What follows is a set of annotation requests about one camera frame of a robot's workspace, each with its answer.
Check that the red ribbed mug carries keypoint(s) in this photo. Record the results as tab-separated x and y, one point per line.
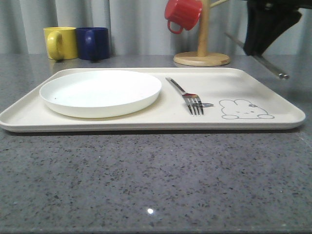
182	14

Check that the yellow mug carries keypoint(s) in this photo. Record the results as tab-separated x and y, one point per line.
61	43

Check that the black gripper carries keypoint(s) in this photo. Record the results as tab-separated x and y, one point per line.
264	27

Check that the white round plate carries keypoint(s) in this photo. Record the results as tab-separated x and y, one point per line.
99	94

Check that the wooden mug tree stand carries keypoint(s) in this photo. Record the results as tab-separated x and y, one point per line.
201	57

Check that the silver fork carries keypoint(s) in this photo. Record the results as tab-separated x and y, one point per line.
192	101

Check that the dark blue mug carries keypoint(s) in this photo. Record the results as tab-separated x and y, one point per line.
93	43

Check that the grey pleated curtain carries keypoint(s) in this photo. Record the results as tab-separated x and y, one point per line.
137	27

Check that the cream rabbit serving tray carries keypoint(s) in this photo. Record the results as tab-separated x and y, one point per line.
237	101

